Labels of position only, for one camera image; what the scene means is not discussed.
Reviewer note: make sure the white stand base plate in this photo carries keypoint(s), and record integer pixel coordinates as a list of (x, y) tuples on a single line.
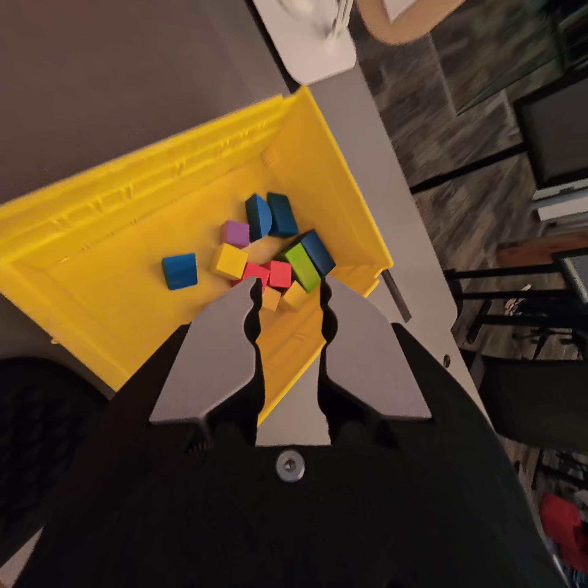
[(312, 46)]

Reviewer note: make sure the yellow plastic bin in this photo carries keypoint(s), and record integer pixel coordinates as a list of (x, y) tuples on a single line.
[(115, 275)]

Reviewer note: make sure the yellow wooden block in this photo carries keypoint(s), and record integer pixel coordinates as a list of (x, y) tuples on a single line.
[(228, 262)]

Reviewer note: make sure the blue rectangular block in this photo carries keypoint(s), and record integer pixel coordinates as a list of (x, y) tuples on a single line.
[(282, 216)]

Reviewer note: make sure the rolling display screen stand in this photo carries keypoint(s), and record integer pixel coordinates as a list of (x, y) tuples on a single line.
[(556, 133)]

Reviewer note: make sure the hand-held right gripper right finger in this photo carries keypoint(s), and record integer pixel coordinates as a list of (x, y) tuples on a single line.
[(374, 363)]

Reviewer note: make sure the blue half-cylinder block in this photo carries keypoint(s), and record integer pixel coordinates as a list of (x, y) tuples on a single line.
[(257, 218)]

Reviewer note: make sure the red wooden cube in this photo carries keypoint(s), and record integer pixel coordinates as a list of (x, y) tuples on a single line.
[(255, 271), (279, 274)]

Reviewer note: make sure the dark blue wooden block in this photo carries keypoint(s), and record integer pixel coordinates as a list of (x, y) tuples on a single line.
[(319, 255)]

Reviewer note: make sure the small yellow wooden cube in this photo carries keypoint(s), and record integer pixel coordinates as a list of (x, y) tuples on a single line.
[(271, 299)]

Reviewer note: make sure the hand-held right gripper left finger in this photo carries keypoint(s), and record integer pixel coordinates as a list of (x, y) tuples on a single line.
[(206, 363)]

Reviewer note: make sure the green wooden block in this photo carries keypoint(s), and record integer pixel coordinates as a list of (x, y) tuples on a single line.
[(301, 268)]

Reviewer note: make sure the black metal stand legs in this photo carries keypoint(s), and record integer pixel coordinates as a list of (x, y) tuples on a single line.
[(468, 167)]

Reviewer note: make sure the black table strip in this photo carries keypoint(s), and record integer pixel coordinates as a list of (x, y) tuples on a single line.
[(396, 296)]

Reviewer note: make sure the red storage tote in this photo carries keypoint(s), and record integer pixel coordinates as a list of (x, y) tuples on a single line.
[(565, 528)]

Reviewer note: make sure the purple wooden cube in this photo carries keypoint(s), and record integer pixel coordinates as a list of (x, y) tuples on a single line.
[(235, 234)]

